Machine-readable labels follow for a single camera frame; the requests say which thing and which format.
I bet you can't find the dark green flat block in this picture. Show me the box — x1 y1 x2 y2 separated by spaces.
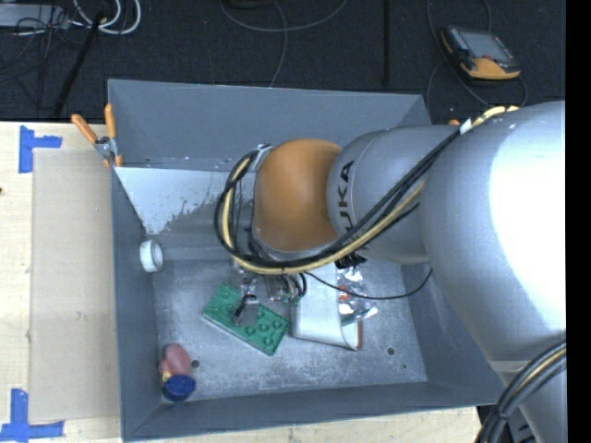
200 281 291 357

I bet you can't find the white flat box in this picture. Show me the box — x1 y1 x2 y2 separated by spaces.
288 298 365 353

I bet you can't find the grey metal bin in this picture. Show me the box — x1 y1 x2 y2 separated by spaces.
106 78 509 442

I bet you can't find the silver foil packet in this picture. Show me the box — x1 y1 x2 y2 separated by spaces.
335 265 380 328

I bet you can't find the red toy with blue cap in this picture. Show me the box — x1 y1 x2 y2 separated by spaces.
157 342 198 403

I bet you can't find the white tape roll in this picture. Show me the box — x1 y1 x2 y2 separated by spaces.
139 239 164 274

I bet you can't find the pale cardboard board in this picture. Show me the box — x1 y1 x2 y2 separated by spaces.
27 148 123 425

